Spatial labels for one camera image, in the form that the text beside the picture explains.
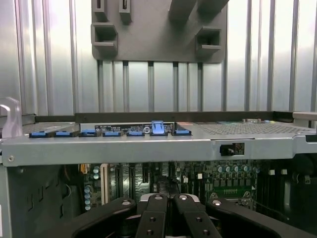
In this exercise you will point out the grey printed parts rack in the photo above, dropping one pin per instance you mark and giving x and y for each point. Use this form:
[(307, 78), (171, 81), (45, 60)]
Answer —
[(158, 44)]

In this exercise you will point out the metal CPU socket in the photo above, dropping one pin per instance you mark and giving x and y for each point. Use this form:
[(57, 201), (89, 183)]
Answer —
[(230, 197)]

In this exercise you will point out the beige corner bracket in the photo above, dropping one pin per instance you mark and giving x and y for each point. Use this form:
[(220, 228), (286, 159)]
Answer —
[(305, 116)]

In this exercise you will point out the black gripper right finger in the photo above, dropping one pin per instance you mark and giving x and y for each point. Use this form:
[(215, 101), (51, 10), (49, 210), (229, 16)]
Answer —
[(195, 220)]

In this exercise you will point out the blue slot retention clip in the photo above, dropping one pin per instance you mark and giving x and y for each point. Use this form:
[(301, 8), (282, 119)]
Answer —
[(38, 134), (63, 134), (88, 134), (182, 133), (135, 133), (112, 134), (157, 129)]

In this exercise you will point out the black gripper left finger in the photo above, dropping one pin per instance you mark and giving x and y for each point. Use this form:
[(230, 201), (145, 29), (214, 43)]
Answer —
[(153, 218)]

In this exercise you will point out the green motherboard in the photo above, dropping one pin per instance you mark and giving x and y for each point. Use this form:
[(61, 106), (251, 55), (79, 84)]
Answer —
[(247, 178)]

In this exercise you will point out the white PCI expansion slot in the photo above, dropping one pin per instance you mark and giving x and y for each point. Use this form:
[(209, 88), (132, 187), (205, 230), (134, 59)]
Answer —
[(103, 176)]

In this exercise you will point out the grey open PC case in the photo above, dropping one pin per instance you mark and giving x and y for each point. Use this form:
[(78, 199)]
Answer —
[(123, 148)]

